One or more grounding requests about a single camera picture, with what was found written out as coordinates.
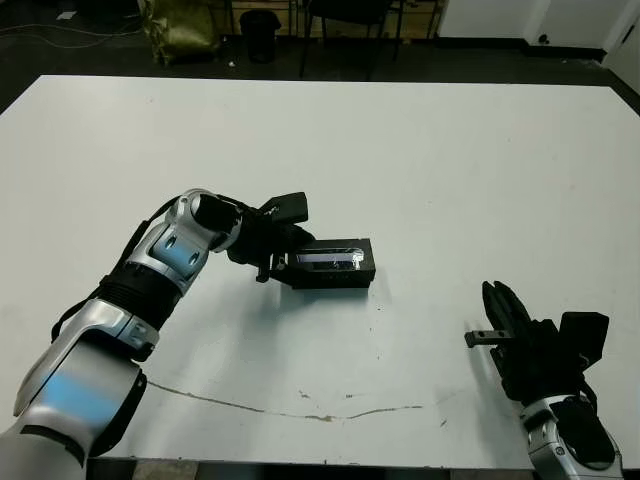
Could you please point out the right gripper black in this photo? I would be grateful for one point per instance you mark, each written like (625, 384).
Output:
(535, 360)

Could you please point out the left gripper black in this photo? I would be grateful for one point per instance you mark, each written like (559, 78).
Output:
(255, 240)

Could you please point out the black box lid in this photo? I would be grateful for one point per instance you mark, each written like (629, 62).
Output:
(340, 277)

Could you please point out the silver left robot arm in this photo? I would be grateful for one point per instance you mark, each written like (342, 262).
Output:
(100, 350)

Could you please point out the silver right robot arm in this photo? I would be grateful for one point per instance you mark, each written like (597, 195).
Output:
(565, 440)

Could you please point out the black trash bin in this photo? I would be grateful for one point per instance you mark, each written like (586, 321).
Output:
(260, 37)

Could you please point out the yellow-green plastic bag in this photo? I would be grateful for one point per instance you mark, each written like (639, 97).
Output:
(182, 30)

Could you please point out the black mesh office chair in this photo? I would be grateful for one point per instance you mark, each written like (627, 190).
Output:
(350, 10)

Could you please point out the black door stopper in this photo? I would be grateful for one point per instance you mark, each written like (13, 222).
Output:
(543, 39)

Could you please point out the white door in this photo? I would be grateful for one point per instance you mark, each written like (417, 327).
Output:
(625, 35)

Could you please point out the white paper sheet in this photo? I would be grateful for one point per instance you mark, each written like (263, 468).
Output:
(66, 15)

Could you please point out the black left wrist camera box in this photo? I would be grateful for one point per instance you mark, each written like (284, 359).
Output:
(287, 207)

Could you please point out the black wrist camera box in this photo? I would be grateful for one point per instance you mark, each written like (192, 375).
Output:
(585, 340)
(287, 207)

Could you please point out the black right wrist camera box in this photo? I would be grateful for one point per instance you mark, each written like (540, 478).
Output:
(585, 340)

